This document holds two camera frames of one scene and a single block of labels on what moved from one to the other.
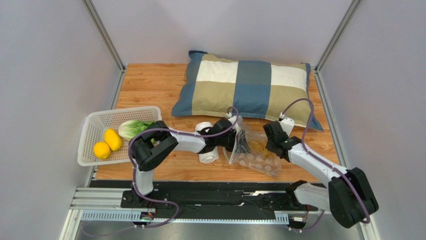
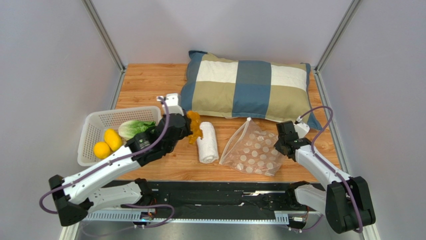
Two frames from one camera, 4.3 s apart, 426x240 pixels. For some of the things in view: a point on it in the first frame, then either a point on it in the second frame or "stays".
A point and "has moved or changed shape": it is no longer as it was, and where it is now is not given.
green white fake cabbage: x=129 y=129 stays
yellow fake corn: x=113 y=139 stays
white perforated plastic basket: x=96 y=123 stays
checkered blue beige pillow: x=213 y=85 stays
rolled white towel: x=212 y=155 stays
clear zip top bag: x=252 y=151 has moved or changed shape
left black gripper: x=242 y=146 to x=188 y=130
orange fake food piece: x=260 y=145 to x=194 y=117
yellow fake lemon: x=102 y=150 stays
